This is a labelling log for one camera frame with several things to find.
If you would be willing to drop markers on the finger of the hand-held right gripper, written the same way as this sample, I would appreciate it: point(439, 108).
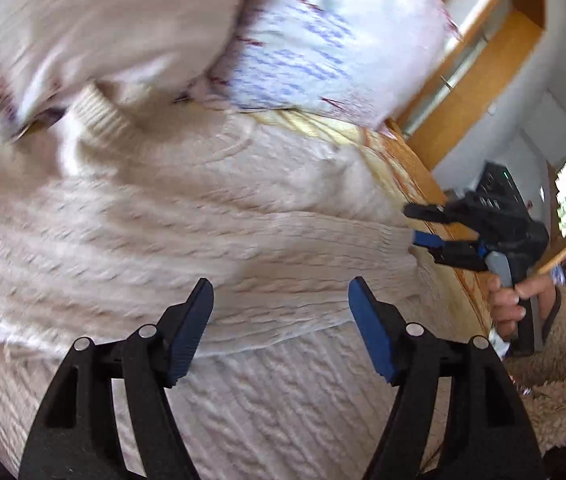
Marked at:
point(425, 240)
point(423, 211)

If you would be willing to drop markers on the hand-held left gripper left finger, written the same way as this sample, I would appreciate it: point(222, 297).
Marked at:
point(190, 330)

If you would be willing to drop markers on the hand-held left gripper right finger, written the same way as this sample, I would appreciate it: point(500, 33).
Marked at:
point(370, 330)

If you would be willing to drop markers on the person's right hand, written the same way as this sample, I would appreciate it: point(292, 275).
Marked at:
point(505, 307)

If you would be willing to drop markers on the wooden wardrobe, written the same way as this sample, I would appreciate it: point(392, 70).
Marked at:
point(493, 75)

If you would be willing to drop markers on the white blue floral pillow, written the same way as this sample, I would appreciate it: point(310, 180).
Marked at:
point(338, 35)

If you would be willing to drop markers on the pale pink pillow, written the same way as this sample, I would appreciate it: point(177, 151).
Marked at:
point(88, 25)

